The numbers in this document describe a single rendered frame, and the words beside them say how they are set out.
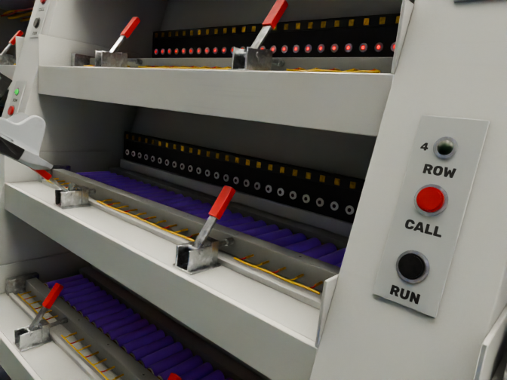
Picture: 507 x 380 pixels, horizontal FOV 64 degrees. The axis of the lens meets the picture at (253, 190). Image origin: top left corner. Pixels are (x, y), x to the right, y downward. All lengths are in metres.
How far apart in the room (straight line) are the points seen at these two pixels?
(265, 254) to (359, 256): 0.15
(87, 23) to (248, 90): 0.49
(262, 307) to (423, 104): 0.20
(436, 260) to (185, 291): 0.22
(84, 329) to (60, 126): 0.36
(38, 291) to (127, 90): 0.39
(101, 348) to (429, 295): 0.45
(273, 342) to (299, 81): 0.21
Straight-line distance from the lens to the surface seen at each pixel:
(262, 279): 0.39
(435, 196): 0.27
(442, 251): 0.27
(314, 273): 0.38
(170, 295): 0.41
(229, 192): 0.41
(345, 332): 0.30
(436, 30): 0.32
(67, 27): 0.81
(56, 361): 0.64
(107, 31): 0.84
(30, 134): 0.56
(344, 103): 0.33
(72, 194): 0.61
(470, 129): 0.28
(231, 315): 0.35
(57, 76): 0.71
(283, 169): 0.53
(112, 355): 0.59
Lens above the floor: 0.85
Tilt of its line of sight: 1 degrees up
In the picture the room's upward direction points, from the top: 16 degrees clockwise
